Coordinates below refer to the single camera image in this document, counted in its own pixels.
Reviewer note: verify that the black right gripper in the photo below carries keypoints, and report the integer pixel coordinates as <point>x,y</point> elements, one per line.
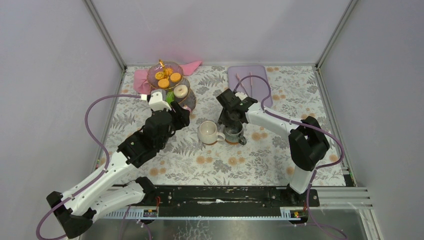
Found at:
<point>222,119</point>

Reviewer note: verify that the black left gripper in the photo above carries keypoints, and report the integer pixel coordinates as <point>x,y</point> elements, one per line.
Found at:
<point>178,114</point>

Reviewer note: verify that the pink sugared cake ball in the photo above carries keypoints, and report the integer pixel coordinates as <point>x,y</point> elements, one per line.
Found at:
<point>187,108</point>

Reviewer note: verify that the green striped cake piece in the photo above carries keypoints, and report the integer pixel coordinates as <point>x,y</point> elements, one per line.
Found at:
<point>170,97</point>

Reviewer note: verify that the grey ceramic mug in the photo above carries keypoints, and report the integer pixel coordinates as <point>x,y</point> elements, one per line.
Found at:
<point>235,133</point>

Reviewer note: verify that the white glazed donut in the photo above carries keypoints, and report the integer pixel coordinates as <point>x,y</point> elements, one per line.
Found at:
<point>181,91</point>

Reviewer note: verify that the white ceramic mug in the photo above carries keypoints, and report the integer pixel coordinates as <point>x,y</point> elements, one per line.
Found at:
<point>208,132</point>

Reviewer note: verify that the wooden coaster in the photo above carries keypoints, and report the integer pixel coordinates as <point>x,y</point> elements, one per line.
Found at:
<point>232,142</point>
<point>210,144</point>

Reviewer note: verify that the yellow round biscuit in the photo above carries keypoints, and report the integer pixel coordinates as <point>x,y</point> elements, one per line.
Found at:
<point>163,83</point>
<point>175,77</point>

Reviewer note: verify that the three-tier glass cake stand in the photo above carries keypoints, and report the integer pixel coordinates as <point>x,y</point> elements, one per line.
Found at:
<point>190,100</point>

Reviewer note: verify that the yellow jam-dot cookie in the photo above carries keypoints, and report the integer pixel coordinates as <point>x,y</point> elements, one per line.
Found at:
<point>160,75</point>

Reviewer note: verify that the orange swirl cookie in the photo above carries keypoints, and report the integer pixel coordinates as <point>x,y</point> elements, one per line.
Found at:
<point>168,71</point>

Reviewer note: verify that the pink handled tongs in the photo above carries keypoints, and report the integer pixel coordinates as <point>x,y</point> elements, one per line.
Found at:
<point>243,87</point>

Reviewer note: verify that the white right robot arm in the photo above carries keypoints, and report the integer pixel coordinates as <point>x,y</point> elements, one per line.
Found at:
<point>307,142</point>

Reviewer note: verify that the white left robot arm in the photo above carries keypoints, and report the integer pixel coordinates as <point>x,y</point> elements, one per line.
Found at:
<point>79,207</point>

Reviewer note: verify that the pink cloth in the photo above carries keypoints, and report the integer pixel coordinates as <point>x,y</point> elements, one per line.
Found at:
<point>141,85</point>

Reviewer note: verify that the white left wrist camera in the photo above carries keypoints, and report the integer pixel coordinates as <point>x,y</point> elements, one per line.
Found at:
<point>156,100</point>

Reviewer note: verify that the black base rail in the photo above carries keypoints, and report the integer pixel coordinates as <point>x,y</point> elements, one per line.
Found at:
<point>227,201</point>

